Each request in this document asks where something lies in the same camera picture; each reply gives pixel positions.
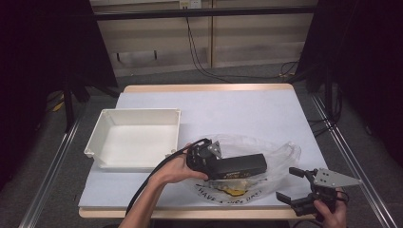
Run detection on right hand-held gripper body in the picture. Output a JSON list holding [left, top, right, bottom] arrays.
[[292, 167, 364, 219]]

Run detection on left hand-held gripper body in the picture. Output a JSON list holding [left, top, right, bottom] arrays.
[[185, 138, 223, 179]]

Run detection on clear printed plastic bag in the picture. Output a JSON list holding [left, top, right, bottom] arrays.
[[183, 134, 302, 206]]

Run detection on long black box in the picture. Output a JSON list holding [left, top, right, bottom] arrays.
[[207, 153, 268, 181]]

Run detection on white plastic bin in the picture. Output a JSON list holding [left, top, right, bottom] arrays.
[[84, 107, 182, 170]]

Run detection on person's left hand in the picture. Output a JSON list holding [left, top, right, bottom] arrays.
[[150, 142, 210, 186]]

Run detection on person's right hand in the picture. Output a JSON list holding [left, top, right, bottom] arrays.
[[313, 189, 348, 228]]

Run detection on yellow item in bag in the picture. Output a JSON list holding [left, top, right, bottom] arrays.
[[218, 186, 249, 198]]

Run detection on pale table mat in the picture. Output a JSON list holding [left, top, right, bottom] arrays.
[[78, 89, 329, 210]]

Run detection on wooden table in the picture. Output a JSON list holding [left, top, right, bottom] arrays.
[[78, 83, 318, 220]]

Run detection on black curtain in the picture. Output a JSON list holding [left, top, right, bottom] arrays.
[[297, 0, 403, 167], [0, 0, 119, 191]]

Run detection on black stand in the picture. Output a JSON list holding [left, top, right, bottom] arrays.
[[62, 75, 122, 133]]

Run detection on black horizontal bar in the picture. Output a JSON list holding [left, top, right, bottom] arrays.
[[91, 6, 318, 22]]

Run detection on metal floor rail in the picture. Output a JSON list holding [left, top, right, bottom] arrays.
[[18, 117, 84, 228], [309, 93, 397, 228]]

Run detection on black floor cables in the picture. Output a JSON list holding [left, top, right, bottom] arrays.
[[307, 85, 344, 138]]

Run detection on black power cable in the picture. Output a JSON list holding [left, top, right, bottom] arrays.
[[184, 8, 300, 85]]

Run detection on white wall socket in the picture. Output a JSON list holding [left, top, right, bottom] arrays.
[[179, 0, 203, 10]]

